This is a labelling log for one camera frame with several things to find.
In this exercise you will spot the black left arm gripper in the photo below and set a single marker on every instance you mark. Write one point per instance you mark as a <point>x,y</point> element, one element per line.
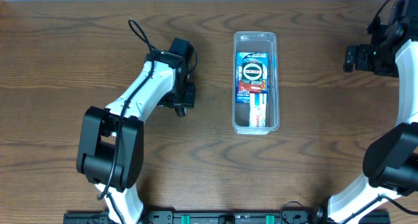
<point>184,98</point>

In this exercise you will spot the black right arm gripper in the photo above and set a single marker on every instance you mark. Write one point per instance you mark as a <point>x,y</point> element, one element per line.
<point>354,58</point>

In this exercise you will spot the dark bottle with white cap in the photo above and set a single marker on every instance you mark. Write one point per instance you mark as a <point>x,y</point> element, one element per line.
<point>181,111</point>

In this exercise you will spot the red medicine box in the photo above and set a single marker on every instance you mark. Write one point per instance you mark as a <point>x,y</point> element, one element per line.
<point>252,86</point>

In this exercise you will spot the blue Kool Fever box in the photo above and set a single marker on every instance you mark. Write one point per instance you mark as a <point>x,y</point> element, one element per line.
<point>249,57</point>

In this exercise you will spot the dark green round-label box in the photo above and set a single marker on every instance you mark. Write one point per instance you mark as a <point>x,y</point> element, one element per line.
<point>252,72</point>

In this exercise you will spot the white Panadol box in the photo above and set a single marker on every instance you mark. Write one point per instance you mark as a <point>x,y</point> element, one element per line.
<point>257,109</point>

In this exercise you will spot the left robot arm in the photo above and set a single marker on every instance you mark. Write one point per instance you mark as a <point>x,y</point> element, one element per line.
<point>111,146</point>

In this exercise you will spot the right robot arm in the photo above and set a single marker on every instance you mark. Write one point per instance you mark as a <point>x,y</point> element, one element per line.
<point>389,167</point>

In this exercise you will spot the clear plastic container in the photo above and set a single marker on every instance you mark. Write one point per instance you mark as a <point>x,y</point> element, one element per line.
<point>257,41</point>

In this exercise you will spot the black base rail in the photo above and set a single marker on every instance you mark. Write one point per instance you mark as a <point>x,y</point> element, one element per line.
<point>169,217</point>

